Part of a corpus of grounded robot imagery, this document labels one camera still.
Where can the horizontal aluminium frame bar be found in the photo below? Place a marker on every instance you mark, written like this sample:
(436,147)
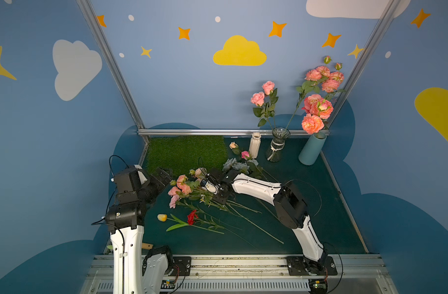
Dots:
(205,132)

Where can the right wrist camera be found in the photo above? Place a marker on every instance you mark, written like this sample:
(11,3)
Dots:
(210,186)

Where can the single pink rose stem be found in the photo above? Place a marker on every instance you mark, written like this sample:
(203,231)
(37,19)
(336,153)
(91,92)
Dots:
(258,99)

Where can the peach rosebud stem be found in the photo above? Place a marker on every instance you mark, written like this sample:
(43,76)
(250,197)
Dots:
(234,147)

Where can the pink rose spray stem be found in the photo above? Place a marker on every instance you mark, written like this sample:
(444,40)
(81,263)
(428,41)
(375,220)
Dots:
(334,79)

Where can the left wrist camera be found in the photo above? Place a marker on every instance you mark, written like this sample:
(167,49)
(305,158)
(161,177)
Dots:
(142,175)

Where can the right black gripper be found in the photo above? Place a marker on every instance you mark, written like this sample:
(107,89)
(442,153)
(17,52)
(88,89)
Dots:
(216,182)

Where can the coral pink rose stem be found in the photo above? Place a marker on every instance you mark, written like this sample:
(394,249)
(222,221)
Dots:
(310,101)

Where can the green artificial grass mat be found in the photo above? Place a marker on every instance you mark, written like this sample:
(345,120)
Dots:
(180,154)

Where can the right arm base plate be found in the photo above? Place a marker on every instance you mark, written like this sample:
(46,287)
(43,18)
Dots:
(303,266)

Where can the tall pink spray stem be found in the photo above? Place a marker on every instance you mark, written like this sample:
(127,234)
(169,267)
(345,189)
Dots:
(313,79)

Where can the clear glass vase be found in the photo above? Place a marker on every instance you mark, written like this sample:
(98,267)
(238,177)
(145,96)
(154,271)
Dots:
(279,137)

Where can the two-bloom coral rose stem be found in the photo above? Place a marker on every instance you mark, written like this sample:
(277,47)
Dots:
(314,122)

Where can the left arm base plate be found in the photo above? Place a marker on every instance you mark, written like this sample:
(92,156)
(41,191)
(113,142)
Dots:
(181,267)

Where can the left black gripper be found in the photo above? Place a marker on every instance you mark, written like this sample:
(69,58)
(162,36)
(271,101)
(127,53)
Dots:
(162,176)

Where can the white ribbed ceramic vase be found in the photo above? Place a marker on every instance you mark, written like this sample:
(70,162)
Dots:
(254,145)

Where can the teal cylinder vase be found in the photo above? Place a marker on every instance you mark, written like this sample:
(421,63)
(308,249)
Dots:
(312,148)

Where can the blue grey fabric flowers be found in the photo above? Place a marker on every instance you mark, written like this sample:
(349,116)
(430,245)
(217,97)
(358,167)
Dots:
(248,177)

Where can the red flower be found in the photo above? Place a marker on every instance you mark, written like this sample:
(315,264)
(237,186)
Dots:
(228,228)

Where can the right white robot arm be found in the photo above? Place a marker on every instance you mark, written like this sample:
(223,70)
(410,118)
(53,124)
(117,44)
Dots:
(290,206)

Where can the magenta rosebud stem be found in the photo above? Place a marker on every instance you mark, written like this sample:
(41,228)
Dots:
(247,159)

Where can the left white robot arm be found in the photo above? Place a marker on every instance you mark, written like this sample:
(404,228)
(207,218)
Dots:
(132,273)

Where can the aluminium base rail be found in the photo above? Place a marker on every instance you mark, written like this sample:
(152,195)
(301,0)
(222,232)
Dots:
(258,274)

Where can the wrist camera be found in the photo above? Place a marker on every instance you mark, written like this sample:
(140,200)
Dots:
(210,186)
(142,175)

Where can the pink flower bouquet pile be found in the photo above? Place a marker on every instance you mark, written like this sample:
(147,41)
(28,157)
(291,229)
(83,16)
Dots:
(187,192)

